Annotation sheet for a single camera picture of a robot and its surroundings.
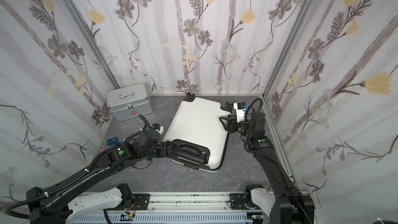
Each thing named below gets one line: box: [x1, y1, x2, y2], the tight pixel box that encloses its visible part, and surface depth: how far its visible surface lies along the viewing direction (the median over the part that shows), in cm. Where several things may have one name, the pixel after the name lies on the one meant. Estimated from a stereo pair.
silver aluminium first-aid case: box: [106, 82, 153, 122], surface depth 101 cm
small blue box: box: [106, 136, 118, 146], surface depth 95 cm
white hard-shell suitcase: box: [163, 96, 232, 173], surface depth 76 cm
